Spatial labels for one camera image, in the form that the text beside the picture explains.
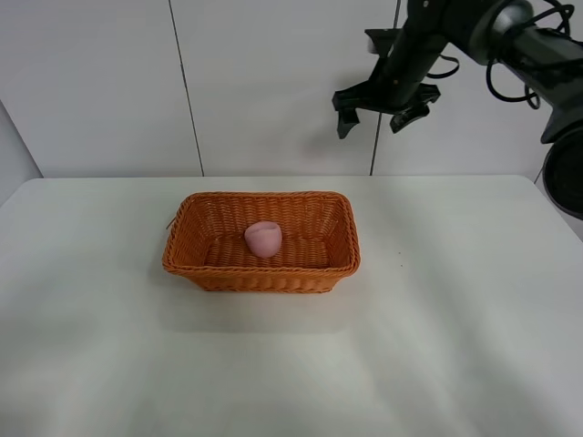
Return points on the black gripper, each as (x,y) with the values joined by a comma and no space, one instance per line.
(396,77)

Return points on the pink peach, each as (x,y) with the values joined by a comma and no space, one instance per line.
(263,239)

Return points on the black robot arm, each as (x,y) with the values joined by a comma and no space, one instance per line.
(528,58)

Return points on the orange woven rectangular basket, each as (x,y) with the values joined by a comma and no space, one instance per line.
(319,244)

